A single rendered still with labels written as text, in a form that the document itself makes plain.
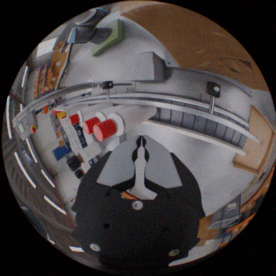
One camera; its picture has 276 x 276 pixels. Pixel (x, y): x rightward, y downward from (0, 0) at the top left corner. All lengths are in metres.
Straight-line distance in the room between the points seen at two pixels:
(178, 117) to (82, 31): 0.59
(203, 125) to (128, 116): 0.21
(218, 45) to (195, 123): 0.24
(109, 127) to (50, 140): 8.12
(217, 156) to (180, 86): 0.30
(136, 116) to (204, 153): 0.30
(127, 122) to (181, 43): 0.18
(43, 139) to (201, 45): 8.33
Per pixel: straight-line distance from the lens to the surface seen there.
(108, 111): 0.23
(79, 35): 0.55
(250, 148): 0.48
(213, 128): 0.30
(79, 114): 0.35
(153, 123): 0.29
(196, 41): 0.15
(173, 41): 0.15
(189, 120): 0.29
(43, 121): 8.13
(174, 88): 0.33
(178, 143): 0.38
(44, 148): 8.38
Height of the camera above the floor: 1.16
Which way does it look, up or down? 46 degrees down
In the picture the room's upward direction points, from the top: 129 degrees counter-clockwise
